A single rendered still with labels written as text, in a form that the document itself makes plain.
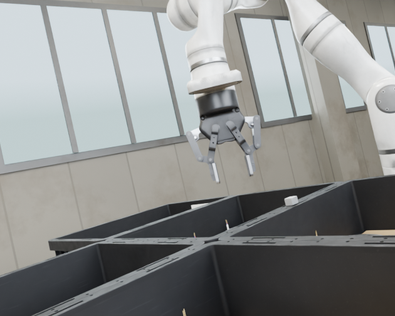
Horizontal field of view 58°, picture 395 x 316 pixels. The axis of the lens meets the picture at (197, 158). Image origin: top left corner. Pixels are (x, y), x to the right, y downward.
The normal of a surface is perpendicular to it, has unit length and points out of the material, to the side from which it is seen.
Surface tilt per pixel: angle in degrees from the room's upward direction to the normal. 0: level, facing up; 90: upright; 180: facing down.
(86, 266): 90
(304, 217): 90
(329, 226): 90
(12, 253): 90
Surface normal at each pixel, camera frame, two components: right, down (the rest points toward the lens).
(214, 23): 0.67, 0.04
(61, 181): 0.54, -0.14
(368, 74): -0.21, 0.38
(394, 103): -0.40, 0.22
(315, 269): -0.72, 0.14
